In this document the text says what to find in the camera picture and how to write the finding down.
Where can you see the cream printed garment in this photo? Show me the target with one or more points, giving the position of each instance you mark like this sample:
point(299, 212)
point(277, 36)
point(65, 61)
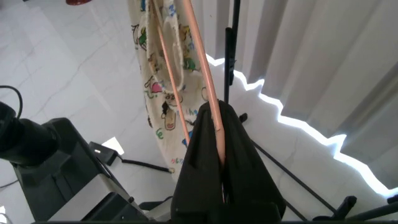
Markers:
point(168, 124)

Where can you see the dark red object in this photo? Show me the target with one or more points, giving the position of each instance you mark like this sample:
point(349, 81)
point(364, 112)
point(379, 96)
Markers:
point(77, 2)

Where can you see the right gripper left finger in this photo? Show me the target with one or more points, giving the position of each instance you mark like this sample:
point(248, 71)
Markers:
point(199, 174)

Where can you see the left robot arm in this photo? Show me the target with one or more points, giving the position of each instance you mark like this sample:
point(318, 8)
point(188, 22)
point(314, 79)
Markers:
point(28, 140)

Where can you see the pink clothes hanger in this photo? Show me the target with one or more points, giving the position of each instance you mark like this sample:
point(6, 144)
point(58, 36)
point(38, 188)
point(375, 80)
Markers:
point(206, 71)

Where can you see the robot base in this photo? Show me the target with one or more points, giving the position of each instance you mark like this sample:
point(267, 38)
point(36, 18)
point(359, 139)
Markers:
point(71, 174)

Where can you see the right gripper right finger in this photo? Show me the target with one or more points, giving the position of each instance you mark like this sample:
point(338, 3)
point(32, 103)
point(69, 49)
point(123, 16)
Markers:
point(248, 180)

